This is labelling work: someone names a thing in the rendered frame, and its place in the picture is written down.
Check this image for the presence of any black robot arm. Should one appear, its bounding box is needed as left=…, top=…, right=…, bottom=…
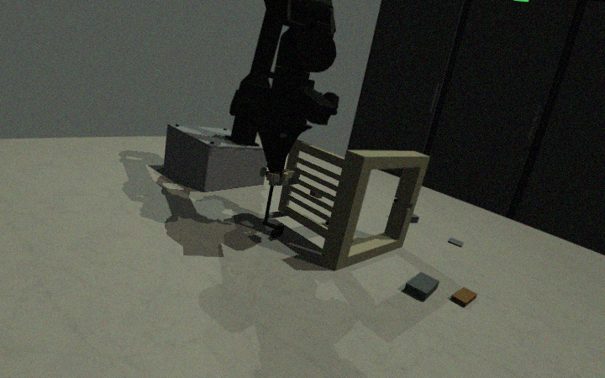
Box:
left=225, top=0, right=339, bottom=146

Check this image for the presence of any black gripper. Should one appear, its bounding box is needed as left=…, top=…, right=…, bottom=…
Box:
left=231, top=66, right=312, bottom=163

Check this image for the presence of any small brown flat block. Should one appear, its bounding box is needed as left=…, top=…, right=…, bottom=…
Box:
left=450, top=287, right=477, bottom=307

